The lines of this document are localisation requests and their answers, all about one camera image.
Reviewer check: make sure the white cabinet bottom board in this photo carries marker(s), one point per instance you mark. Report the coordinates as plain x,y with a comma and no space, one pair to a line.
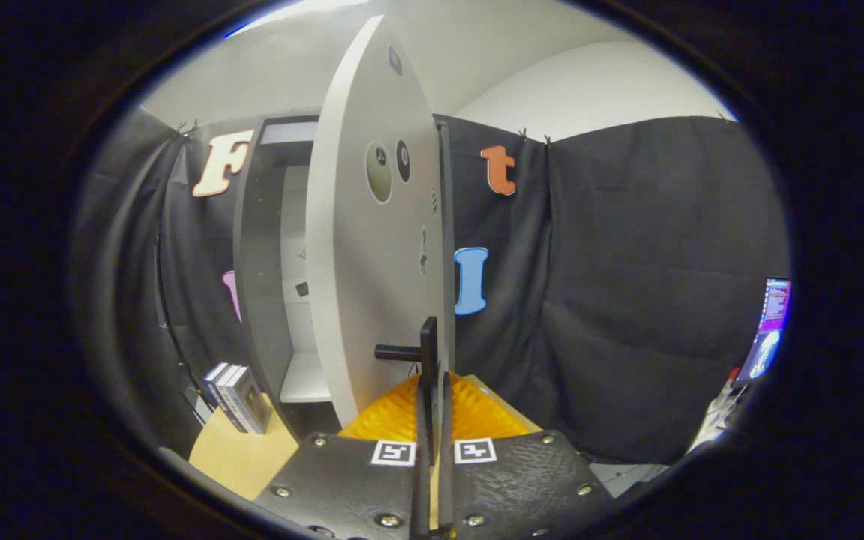
306,379

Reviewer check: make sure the grey cabinet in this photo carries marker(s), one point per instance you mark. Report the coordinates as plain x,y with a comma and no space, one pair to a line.
256,262

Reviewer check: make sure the black backdrop cloth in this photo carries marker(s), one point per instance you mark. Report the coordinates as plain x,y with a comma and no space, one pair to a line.
627,300

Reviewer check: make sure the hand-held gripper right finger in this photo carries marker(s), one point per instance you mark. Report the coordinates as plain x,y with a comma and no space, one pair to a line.
445,487

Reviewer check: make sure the white blurry object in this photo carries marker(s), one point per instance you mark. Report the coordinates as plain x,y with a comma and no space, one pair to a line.
721,412

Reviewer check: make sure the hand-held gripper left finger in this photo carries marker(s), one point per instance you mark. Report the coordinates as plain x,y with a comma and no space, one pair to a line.
421,487

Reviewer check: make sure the computer monitor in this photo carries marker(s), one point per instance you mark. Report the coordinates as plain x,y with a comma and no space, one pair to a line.
769,330

